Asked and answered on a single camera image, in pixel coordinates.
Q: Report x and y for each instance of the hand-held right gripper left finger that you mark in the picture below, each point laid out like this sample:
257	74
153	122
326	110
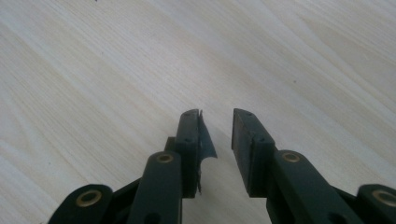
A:
186	149

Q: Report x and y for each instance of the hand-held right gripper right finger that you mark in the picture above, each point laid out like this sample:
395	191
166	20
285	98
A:
252	155

